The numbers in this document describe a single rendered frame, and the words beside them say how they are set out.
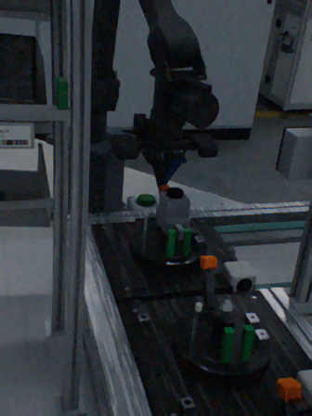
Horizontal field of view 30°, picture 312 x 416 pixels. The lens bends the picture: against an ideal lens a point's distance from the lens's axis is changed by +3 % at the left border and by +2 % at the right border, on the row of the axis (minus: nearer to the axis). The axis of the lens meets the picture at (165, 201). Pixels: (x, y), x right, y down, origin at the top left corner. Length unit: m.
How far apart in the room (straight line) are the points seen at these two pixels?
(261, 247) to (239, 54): 3.13
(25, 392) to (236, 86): 3.58
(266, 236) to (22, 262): 0.50
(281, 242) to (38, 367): 0.57
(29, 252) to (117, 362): 0.47
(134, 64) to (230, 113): 0.84
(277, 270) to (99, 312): 0.40
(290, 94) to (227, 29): 1.19
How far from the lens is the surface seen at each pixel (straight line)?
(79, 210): 0.70
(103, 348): 0.84
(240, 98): 4.34
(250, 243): 1.21
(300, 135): 0.87
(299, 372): 0.81
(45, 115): 0.65
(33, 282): 1.14
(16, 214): 0.98
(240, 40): 4.22
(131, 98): 4.07
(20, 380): 0.95
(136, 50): 3.99
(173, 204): 0.96
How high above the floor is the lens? 1.51
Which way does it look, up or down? 27 degrees down
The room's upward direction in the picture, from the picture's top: 6 degrees clockwise
